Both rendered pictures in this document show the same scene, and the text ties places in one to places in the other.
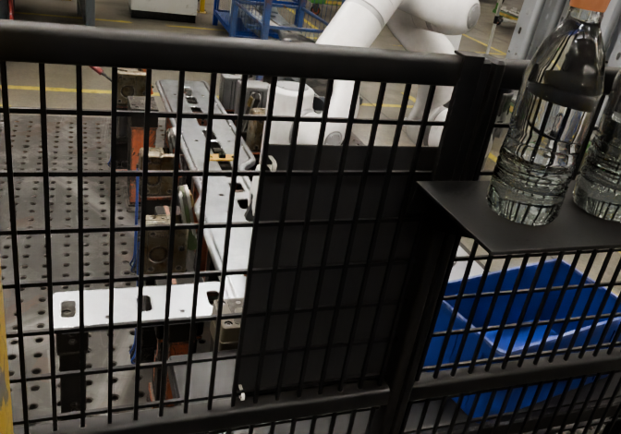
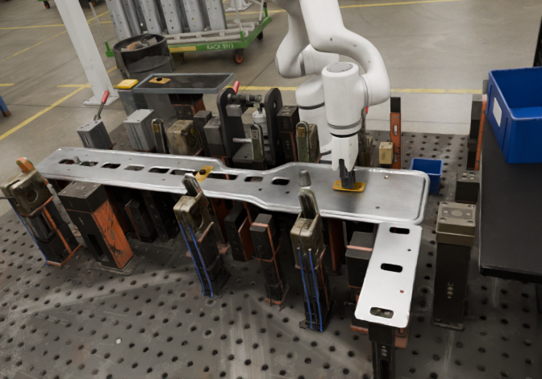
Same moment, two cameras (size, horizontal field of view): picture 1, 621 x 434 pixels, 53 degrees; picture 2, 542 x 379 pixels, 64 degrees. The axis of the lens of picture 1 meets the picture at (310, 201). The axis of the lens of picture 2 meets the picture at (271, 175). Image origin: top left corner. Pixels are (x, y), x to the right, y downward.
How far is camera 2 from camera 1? 0.96 m
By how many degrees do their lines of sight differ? 34
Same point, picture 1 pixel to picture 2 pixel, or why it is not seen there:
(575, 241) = not seen: outside the picture
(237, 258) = (353, 205)
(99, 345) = (288, 346)
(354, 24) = (333, 3)
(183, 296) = (391, 245)
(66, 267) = (173, 339)
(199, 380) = (514, 257)
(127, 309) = (396, 278)
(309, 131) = (380, 86)
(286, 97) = (354, 74)
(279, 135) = (355, 104)
